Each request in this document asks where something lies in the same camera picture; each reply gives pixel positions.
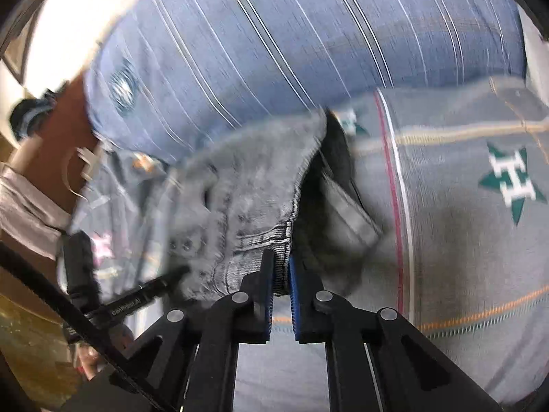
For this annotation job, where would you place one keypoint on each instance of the grey denim pants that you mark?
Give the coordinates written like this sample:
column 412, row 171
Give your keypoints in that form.
column 248, row 206

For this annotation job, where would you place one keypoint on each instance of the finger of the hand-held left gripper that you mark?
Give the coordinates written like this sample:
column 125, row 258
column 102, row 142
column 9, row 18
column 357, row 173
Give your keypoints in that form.
column 81, row 261
column 141, row 294

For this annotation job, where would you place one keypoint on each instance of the white charger plug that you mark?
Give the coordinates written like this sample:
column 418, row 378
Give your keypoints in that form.
column 88, row 158

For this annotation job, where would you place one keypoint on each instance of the dark patterned cloth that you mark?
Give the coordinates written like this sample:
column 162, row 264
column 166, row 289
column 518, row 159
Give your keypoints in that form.
column 32, row 113

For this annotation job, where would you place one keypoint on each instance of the pale grey cloth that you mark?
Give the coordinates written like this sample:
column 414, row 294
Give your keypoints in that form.
column 30, row 210

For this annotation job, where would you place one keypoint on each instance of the person's left hand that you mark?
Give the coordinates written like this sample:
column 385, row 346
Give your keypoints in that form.
column 92, row 358

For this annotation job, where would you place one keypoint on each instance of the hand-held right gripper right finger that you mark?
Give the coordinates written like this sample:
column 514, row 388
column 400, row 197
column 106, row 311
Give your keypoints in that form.
column 296, row 304

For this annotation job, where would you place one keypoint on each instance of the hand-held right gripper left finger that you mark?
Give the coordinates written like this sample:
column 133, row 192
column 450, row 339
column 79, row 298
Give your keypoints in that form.
column 268, row 292

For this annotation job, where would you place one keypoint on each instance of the blue plaid pillow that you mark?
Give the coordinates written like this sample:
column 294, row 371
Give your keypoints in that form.
column 300, row 43

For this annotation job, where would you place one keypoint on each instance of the brown wooden headboard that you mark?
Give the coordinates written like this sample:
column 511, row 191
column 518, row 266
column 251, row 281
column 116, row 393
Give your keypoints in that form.
column 60, row 128

